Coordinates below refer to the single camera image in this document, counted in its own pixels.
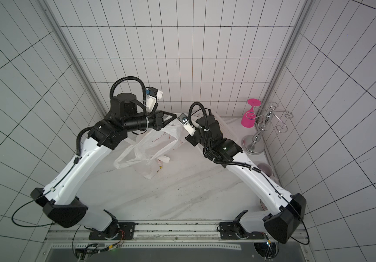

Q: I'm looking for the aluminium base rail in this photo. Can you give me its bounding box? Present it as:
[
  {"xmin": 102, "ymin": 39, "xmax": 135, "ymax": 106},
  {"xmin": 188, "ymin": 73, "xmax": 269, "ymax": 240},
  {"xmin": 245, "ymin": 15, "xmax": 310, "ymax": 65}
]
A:
[{"xmin": 45, "ymin": 220, "xmax": 308, "ymax": 251}]

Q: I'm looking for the silver metal glass rack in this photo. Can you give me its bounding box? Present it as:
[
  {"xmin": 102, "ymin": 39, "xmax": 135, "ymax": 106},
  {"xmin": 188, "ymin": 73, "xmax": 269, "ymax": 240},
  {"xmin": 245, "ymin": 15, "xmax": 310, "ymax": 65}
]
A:
[{"xmin": 242, "ymin": 102, "xmax": 294, "ymax": 155}]

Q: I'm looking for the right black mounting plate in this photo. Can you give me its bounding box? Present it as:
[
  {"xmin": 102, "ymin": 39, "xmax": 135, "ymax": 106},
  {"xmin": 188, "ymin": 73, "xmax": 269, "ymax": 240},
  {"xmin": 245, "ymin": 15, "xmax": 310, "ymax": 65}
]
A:
[{"xmin": 217, "ymin": 222, "xmax": 265, "ymax": 240}]

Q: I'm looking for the white bag with red print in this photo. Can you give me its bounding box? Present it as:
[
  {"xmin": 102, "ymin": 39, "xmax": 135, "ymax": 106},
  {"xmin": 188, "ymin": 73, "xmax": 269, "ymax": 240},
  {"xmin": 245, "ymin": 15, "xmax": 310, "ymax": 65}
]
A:
[{"xmin": 114, "ymin": 120, "xmax": 186, "ymax": 179}]

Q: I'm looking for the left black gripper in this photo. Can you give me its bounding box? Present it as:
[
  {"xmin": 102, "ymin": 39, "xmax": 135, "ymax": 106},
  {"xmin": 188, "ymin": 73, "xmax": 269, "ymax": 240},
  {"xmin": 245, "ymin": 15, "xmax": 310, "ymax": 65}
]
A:
[{"xmin": 125, "ymin": 110, "xmax": 178, "ymax": 132}]

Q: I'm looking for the black mounting plate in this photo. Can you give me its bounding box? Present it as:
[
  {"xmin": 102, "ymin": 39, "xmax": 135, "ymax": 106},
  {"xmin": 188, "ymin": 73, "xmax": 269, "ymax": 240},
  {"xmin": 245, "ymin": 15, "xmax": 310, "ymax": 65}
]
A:
[
  {"xmin": 89, "ymin": 222, "xmax": 136, "ymax": 241},
  {"xmin": 217, "ymin": 222, "xmax": 265, "ymax": 240}
]

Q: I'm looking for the white perforated plastic basket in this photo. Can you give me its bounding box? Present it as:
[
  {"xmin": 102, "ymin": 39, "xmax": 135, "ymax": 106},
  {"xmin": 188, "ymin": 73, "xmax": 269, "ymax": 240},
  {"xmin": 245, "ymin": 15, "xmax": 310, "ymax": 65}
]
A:
[{"xmin": 212, "ymin": 110, "xmax": 238, "ymax": 142}]

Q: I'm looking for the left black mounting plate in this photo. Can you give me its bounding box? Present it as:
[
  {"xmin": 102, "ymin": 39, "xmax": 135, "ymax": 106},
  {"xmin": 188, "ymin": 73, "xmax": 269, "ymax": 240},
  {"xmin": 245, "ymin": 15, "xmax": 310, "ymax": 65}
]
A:
[{"xmin": 89, "ymin": 222, "xmax": 136, "ymax": 241}]

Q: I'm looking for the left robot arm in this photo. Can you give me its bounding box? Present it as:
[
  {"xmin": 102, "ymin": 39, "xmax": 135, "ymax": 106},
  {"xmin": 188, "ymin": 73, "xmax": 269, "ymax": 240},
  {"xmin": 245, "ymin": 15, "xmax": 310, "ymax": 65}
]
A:
[{"xmin": 31, "ymin": 76, "xmax": 177, "ymax": 239}]

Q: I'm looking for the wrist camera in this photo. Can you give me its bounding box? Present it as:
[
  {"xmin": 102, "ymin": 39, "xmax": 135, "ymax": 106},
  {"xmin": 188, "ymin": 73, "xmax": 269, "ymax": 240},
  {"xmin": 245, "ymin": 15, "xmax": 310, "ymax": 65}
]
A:
[
  {"xmin": 178, "ymin": 113, "xmax": 196, "ymax": 136},
  {"xmin": 145, "ymin": 87, "xmax": 163, "ymax": 113}
]

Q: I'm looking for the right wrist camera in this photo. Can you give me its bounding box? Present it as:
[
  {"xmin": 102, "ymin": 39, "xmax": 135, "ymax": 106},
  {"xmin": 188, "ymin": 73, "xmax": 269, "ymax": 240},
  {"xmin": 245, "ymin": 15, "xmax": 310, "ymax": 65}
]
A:
[{"xmin": 178, "ymin": 113, "xmax": 196, "ymax": 136}]

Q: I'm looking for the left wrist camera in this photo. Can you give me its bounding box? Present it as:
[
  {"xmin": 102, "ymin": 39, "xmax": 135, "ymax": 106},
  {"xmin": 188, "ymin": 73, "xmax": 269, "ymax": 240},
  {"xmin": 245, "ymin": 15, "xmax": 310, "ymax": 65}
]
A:
[{"xmin": 145, "ymin": 87, "xmax": 163, "ymax": 113}]

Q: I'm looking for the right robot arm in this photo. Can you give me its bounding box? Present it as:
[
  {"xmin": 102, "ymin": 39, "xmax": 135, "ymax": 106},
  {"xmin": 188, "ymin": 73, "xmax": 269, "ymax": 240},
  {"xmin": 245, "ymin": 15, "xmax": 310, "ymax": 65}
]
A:
[{"xmin": 186, "ymin": 102, "xmax": 307, "ymax": 243}]

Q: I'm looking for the pink plastic wine glass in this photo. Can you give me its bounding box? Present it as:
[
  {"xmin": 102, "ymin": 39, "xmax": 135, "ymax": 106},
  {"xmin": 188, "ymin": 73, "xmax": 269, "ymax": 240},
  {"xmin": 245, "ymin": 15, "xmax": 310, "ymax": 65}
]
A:
[{"xmin": 241, "ymin": 98, "xmax": 261, "ymax": 128}]

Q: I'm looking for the pale pink mug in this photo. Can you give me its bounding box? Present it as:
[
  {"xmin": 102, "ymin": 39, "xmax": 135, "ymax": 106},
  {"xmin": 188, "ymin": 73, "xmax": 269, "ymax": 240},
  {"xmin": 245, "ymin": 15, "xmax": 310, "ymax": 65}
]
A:
[{"xmin": 257, "ymin": 163, "xmax": 274, "ymax": 178}]

